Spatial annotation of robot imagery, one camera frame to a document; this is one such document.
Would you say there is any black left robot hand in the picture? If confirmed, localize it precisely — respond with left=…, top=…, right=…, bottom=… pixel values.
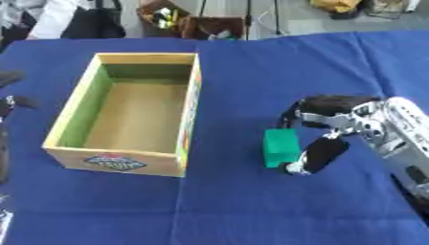
left=0, top=70, right=42, bottom=120

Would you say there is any black tripod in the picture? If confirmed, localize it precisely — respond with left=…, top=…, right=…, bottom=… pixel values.
left=195, top=0, right=288, bottom=41

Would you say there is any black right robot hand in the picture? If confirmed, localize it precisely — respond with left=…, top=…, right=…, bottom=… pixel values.
left=276, top=94, right=388, bottom=177

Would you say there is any black bag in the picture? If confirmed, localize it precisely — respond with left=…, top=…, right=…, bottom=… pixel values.
left=60, top=0, right=127, bottom=40

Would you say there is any green rectangular block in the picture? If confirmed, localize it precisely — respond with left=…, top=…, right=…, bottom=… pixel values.
left=261, top=127, right=304, bottom=169

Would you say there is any wire basket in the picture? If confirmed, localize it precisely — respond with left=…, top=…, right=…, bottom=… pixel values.
left=363, top=0, right=409, bottom=19

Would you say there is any person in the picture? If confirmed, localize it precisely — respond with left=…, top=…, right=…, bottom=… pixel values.
left=0, top=0, right=98, bottom=42

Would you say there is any yellow bag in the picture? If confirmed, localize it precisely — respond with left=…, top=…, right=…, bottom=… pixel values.
left=308, top=0, right=366, bottom=21

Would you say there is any brown open cardboard box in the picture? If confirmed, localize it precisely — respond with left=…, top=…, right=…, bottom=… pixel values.
left=177, top=15, right=248, bottom=41

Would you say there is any tan cardboard box green inside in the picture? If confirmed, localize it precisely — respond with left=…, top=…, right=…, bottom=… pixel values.
left=40, top=52, right=203, bottom=179

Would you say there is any brown cardboard box with items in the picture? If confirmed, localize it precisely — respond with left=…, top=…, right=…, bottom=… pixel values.
left=135, top=0, right=193, bottom=33

